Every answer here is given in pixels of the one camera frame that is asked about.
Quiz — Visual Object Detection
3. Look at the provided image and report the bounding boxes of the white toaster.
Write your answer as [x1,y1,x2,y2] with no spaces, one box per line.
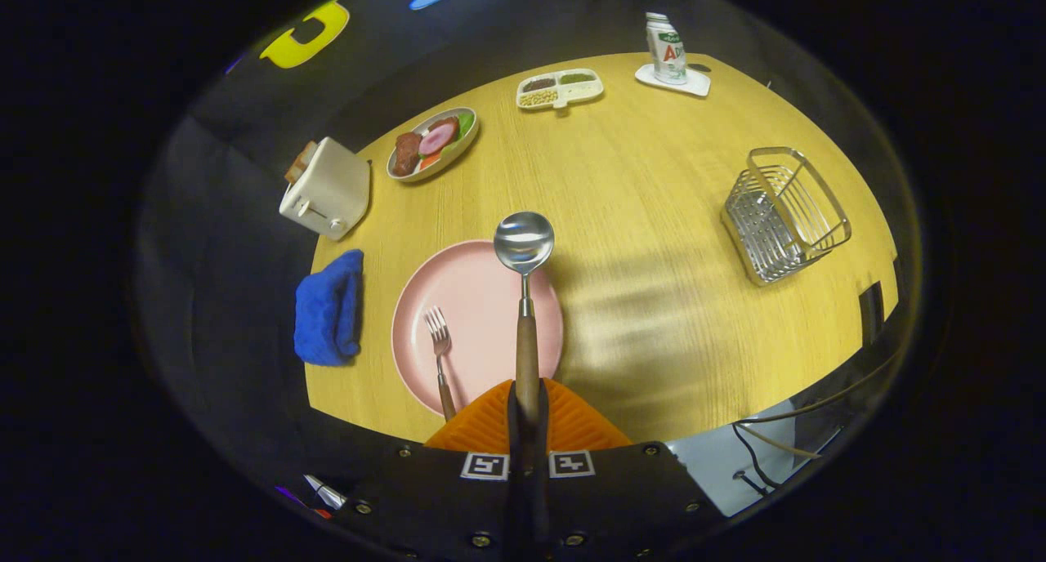
[279,136,372,242]

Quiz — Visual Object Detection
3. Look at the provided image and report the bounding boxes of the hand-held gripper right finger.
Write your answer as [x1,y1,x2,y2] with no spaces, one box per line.
[527,378,728,562]

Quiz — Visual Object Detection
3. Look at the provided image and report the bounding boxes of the wooden-handled metal fork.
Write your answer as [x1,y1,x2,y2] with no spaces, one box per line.
[423,306,458,422]

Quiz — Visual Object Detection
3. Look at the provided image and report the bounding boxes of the oval plate of food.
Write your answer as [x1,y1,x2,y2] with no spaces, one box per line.
[386,107,480,183]

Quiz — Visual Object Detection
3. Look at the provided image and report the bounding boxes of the white milk carton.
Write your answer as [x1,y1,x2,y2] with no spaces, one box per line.
[645,11,689,86]

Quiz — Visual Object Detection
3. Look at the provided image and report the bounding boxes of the pink ham slice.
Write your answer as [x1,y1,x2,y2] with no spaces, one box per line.
[418,118,460,156]

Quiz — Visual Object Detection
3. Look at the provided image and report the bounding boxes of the brown toast slice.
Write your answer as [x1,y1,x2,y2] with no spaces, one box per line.
[284,140,318,185]

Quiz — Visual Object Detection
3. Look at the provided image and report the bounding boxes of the white divided dish with beans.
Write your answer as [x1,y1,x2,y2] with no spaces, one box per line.
[516,68,605,111]

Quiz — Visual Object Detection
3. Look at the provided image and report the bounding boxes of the brown meat piece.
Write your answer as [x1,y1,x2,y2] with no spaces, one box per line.
[395,132,423,176]

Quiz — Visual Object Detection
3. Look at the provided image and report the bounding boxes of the long thin cable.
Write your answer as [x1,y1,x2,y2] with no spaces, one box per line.
[733,354,904,426]

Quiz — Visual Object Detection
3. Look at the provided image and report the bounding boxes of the black cable with plug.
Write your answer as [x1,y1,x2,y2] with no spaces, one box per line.
[730,421,777,497]

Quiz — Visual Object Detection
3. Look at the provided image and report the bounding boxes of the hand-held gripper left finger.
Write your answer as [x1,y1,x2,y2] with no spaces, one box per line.
[331,378,528,562]

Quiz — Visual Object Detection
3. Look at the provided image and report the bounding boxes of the pink round plate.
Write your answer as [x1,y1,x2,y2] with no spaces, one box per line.
[391,239,565,420]

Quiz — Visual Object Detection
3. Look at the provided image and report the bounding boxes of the blue cloth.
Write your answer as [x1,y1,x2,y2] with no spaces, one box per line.
[293,249,365,368]

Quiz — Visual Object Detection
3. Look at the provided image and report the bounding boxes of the wooden-handled metal spoon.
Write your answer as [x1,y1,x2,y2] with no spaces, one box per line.
[493,211,556,428]

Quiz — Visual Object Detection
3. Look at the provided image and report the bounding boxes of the metal wire basket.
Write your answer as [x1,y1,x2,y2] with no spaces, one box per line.
[721,146,852,288]

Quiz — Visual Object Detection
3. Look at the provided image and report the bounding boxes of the white coaster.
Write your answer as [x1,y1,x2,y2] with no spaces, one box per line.
[635,62,712,98]

